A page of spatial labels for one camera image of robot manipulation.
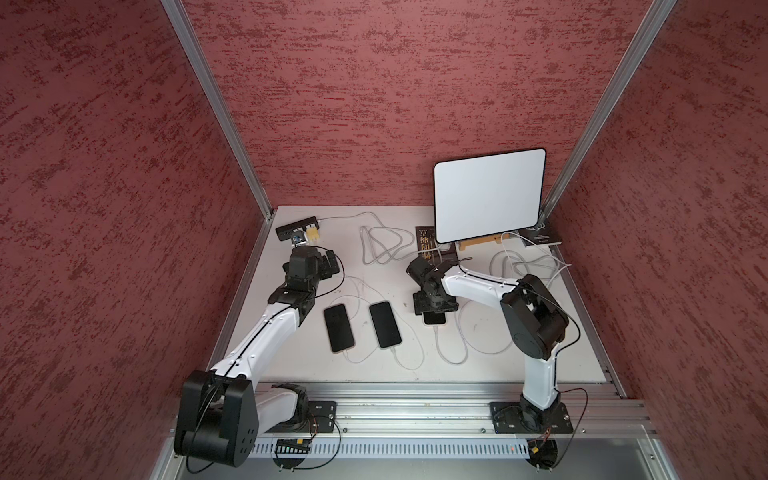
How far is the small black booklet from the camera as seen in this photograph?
112 centimetres

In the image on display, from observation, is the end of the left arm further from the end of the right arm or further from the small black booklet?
the small black booklet

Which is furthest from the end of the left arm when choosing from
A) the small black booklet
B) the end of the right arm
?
the small black booklet
